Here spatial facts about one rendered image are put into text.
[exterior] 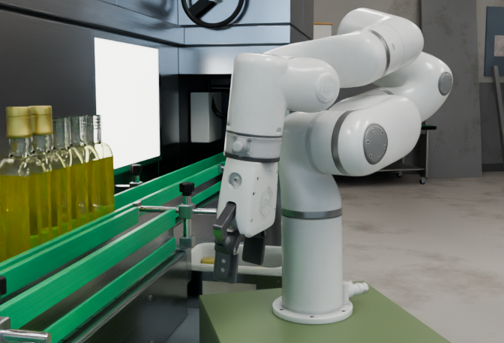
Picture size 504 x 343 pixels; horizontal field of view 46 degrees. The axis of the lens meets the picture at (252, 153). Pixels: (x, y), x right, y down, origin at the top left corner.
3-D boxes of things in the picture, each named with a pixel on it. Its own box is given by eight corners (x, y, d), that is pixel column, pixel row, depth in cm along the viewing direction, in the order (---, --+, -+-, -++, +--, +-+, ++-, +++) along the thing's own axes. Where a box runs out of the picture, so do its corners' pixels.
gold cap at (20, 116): (28, 137, 85) (26, 106, 85) (2, 138, 85) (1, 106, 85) (35, 136, 89) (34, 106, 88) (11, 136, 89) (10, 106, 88)
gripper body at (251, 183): (264, 154, 74) (254, 242, 75) (292, 148, 83) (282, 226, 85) (210, 145, 76) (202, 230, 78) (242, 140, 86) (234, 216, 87)
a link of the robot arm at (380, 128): (361, 138, 109) (444, 141, 98) (274, 178, 93) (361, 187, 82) (355, 87, 107) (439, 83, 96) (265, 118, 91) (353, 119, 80)
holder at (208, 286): (178, 279, 139) (177, 246, 138) (295, 287, 134) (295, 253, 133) (150, 305, 122) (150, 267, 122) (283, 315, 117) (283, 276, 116)
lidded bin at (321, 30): (322, 45, 792) (323, 25, 790) (333, 43, 756) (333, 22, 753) (290, 44, 782) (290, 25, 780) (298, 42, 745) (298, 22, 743)
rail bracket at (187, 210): (138, 241, 120) (136, 179, 119) (219, 245, 117) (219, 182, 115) (132, 245, 117) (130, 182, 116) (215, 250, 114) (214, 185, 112)
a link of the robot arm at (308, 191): (303, 205, 101) (302, 109, 99) (370, 214, 91) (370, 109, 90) (263, 213, 94) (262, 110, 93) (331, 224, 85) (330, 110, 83)
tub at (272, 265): (199, 278, 138) (199, 241, 137) (296, 284, 134) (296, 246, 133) (175, 305, 121) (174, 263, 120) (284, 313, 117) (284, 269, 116)
